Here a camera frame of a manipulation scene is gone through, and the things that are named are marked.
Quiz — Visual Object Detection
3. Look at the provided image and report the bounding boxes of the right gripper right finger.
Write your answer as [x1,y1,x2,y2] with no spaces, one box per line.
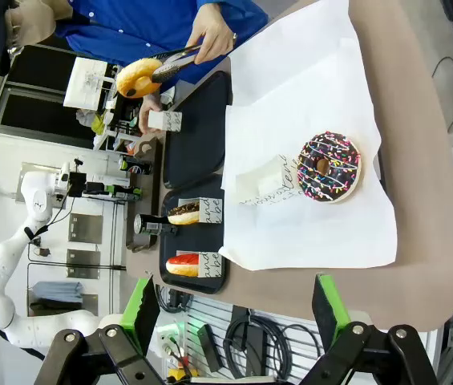
[297,272,439,385]

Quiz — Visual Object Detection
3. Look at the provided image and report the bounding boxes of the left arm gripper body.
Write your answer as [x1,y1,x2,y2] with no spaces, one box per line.
[67,171,87,198]

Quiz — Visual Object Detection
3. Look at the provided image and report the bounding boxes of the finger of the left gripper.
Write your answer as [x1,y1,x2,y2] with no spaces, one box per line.
[85,181,131,191]
[83,190,143,202]

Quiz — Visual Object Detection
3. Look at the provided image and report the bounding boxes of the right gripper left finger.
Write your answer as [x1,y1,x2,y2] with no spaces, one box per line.
[33,274,167,385]

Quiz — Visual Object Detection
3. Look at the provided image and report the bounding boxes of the black drink can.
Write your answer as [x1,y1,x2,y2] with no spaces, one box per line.
[134,213,180,237]

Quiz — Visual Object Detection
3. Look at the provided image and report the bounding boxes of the red glazed donut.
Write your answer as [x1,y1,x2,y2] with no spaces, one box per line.
[165,252,201,278]

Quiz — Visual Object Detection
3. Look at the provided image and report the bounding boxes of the chocolate nut donut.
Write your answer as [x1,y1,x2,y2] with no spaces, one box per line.
[166,201,202,225]

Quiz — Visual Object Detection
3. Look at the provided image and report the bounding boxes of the plain glazed donut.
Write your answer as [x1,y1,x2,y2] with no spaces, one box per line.
[115,58,164,99]

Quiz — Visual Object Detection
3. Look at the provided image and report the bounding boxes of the metal serving tongs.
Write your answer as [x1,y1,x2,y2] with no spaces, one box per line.
[152,43,203,84]

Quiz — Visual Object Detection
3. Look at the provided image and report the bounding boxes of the person right hand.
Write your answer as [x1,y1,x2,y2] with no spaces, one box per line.
[138,95,164,134]

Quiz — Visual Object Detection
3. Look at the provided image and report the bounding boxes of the person left hand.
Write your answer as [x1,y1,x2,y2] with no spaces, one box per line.
[185,7,238,66]

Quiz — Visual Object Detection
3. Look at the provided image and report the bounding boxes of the black pepsi can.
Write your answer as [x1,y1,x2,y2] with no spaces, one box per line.
[118,155,153,176]

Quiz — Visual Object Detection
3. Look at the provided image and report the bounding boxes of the brown cardboard cup carrier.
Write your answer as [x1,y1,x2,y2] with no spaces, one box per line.
[131,134,159,160]

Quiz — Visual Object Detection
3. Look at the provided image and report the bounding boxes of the black power adapter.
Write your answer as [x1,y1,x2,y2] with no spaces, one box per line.
[196,323,224,372]

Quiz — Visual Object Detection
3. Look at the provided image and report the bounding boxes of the black plastic serving tray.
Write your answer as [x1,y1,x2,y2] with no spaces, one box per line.
[163,71,234,190]
[158,174,231,296]

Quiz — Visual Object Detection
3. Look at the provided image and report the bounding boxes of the blue folded cloth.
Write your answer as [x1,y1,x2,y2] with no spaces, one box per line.
[31,280,86,306]

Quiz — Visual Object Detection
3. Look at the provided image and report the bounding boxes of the white box with drawing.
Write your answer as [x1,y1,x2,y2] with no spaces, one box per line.
[63,57,110,109]

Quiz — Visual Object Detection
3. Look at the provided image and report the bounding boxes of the chocolate sprinkle donut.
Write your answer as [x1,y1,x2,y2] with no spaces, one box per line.
[296,130,362,205]

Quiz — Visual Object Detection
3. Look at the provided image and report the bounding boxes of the person torso in blue shirt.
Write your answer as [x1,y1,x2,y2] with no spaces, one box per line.
[55,0,269,77]

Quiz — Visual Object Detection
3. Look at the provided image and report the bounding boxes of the white paper sheet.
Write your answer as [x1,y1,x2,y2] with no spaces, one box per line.
[217,0,398,270]

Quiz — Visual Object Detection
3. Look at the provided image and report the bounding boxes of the grey metal wall plate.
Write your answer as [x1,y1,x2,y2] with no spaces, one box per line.
[67,212,103,244]
[66,248,101,279]

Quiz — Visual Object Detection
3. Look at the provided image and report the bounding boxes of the coiled black cable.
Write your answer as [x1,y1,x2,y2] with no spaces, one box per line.
[224,312,323,379]

